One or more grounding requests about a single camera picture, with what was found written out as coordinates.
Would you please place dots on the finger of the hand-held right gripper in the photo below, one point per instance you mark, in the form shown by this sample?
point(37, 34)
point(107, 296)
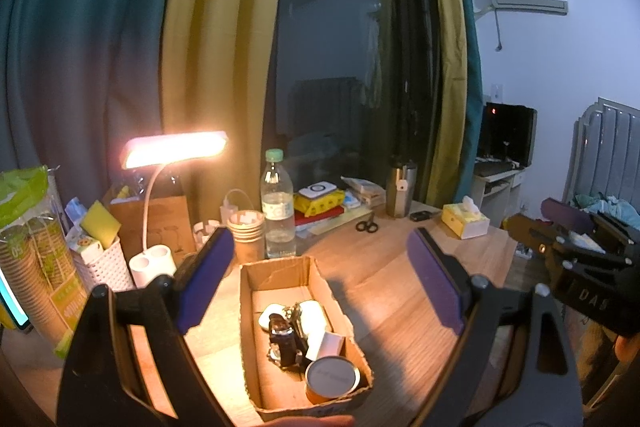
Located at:
point(532, 232)
point(567, 214)

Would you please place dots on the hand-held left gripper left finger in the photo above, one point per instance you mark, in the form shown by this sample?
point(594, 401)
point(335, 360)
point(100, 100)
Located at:
point(205, 277)

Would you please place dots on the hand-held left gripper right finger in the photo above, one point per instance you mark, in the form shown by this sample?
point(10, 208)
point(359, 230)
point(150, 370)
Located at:
point(432, 277)

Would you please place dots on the white earbuds case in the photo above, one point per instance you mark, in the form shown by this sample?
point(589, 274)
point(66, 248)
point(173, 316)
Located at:
point(272, 317)

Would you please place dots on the white plastic bottle green label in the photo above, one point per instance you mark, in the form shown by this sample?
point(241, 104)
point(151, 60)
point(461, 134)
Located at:
point(315, 322)

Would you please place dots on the small white square box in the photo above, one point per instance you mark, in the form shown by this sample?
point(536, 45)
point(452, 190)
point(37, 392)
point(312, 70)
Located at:
point(327, 346)

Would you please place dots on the cardboard box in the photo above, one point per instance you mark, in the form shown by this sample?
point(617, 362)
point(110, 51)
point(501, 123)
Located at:
point(280, 387)

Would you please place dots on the red metal can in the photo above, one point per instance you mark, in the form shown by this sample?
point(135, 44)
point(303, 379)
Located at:
point(331, 379)

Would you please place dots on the person's right hand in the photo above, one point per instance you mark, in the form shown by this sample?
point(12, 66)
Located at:
point(629, 349)

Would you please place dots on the person's left hand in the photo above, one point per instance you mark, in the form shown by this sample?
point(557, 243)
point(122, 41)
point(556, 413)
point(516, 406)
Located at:
point(310, 422)

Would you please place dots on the teal bed cloth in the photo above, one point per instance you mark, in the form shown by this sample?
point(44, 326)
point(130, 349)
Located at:
point(607, 207)

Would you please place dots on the floral print glass jar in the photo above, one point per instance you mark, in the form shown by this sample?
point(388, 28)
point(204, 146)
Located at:
point(206, 234)

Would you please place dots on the white computer desk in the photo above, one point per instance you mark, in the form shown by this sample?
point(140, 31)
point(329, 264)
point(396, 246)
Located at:
point(497, 192)

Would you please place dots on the stack of brown paper cups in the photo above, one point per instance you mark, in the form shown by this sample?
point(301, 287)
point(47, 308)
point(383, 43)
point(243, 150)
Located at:
point(246, 232)

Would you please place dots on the yellow tissue box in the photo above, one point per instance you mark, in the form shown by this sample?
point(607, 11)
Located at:
point(465, 222)

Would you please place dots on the brown cardboard lamp packaging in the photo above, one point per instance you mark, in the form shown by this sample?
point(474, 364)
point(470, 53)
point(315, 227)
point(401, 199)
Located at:
point(170, 222)

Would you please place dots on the grey folding panel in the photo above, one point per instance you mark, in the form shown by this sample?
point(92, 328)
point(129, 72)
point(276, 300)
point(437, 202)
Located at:
point(610, 147)

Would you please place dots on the stainless steel tumbler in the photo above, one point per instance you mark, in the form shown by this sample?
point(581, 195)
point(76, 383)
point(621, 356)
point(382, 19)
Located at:
point(400, 192)

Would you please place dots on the clear plastic water bottle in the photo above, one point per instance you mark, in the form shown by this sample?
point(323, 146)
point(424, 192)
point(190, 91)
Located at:
point(277, 217)

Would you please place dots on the black computer monitor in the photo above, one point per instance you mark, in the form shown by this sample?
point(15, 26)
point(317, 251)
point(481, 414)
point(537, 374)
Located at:
point(507, 134)

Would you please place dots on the white perforated plastic basket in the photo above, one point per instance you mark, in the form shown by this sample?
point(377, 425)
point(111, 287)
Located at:
point(105, 269)

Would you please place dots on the stack of books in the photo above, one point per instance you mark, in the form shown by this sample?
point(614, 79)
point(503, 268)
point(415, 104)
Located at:
point(365, 192)

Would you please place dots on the yellow green sponge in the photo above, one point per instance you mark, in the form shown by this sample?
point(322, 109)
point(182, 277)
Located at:
point(100, 224)

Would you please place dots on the red book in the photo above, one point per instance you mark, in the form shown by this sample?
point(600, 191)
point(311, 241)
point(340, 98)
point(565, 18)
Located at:
point(320, 219)

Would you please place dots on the white desk lamp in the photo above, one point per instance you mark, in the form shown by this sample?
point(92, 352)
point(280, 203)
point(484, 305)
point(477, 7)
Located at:
point(175, 149)

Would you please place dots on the yellow flat box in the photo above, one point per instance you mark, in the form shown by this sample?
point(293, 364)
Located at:
point(320, 204)

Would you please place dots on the white power bank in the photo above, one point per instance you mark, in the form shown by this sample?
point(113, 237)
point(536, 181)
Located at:
point(317, 190)

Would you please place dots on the bagged paper cups green label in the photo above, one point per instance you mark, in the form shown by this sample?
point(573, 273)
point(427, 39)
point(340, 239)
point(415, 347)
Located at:
point(35, 267)

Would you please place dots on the teal curtain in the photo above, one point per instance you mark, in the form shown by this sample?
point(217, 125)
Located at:
point(85, 32)
point(470, 72)

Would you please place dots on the yellow green curtain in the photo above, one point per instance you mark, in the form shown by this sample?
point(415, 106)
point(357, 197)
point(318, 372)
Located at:
point(447, 57)
point(215, 32)

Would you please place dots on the white air conditioner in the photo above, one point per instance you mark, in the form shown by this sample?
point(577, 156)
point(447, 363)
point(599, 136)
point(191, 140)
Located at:
point(530, 4)

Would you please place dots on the dark glass sliding door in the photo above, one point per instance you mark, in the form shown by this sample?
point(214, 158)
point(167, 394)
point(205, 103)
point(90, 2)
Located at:
point(350, 32)

